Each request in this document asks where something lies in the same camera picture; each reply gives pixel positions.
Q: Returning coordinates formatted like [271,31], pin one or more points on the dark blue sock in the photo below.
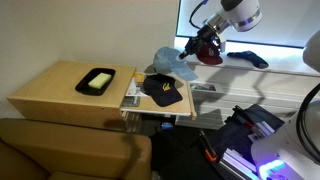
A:
[250,58]

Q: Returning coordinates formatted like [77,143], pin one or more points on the light blue cap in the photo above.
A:
[173,63]

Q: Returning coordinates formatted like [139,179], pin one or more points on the picture leaflet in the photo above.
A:
[204,87]

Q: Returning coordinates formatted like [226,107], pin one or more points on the white radiator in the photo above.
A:
[250,90]

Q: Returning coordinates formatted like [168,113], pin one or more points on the black cap with yellow logo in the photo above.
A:
[163,90]

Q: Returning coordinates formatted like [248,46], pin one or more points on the brown leather sofa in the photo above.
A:
[66,150]

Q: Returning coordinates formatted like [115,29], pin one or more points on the wooden drawer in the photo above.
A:
[180,106]

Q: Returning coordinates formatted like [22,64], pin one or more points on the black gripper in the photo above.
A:
[203,38]

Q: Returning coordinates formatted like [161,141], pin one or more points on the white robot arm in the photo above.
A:
[246,13]

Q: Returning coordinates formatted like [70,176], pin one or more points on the maroon cap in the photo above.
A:
[210,55]

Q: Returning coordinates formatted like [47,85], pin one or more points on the yellow sponge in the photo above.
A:
[99,81]

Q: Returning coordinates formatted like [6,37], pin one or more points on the black plastic tray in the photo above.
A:
[83,86]

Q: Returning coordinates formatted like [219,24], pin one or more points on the light wooden table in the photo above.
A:
[56,90]

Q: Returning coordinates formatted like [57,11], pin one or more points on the white paper sheet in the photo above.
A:
[135,90]

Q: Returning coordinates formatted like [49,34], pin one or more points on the yellow booklet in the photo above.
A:
[139,77]

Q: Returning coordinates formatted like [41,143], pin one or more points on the aluminium robot base platform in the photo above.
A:
[233,133]

